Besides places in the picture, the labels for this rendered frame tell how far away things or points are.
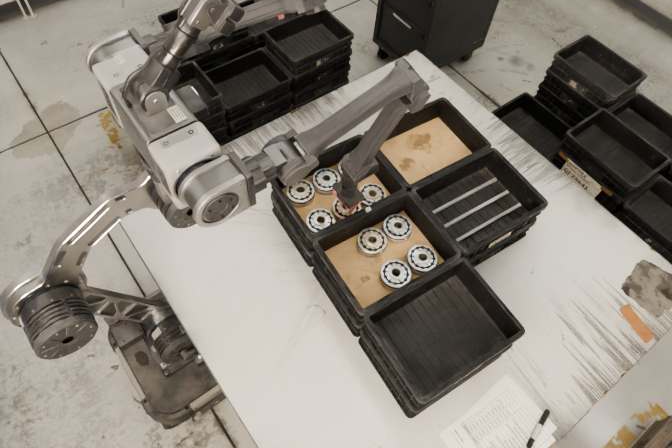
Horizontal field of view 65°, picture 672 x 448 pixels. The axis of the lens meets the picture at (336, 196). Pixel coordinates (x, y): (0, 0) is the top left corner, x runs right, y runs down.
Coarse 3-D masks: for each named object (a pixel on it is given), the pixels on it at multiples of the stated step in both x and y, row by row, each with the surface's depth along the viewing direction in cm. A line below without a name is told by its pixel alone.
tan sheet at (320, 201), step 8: (336, 168) 201; (312, 176) 199; (360, 184) 198; (320, 200) 193; (328, 200) 193; (296, 208) 190; (304, 208) 190; (312, 208) 190; (328, 208) 191; (344, 208) 191; (304, 216) 188
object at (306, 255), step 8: (272, 200) 194; (272, 208) 203; (280, 216) 196; (288, 224) 189; (288, 232) 198; (296, 240) 191; (296, 248) 194; (304, 248) 183; (304, 256) 192; (312, 264) 191
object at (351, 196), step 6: (336, 186) 180; (342, 186) 175; (342, 192) 177; (348, 192) 175; (354, 192) 176; (360, 192) 179; (342, 198) 178; (348, 198) 178; (354, 198) 178; (360, 198) 178; (348, 204) 177; (354, 204) 177
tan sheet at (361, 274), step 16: (352, 240) 184; (416, 240) 186; (336, 256) 180; (352, 256) 180; (384, 256) 181; (400, 256) 182; (352, 272) 177; (368, 272) 177; (352, 288) 174; (368, 288) 174; (384, 288) 174; (368, 304) 171
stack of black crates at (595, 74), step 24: (576, 48) 296; (600, 48) 291; (552, 72) 290; (576, 72) 278; (600, 72) 293; (624, 72) 287; (552, 96) 298; (576, 96) 285; (600, 96) 274; (624, 96) 279; (576, 120) 293
